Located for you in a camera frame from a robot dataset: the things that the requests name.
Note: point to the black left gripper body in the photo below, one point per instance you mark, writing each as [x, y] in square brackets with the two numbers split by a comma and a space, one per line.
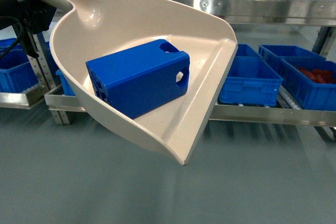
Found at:
[27, 17]

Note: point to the blue plastic block part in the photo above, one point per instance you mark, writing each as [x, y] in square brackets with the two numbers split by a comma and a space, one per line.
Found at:
[140, 79]

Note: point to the beige plastic scoop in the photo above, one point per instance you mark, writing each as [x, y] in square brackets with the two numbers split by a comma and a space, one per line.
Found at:
[193, 53]

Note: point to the blue bin centre shelf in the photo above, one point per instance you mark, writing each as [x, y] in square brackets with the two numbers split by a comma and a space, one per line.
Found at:
[250, 81]

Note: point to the blue bin left front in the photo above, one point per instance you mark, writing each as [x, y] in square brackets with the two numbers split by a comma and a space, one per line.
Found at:
[17, 74]

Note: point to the blue bin with red parts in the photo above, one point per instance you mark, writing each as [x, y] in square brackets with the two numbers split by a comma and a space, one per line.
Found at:
[309, 94]

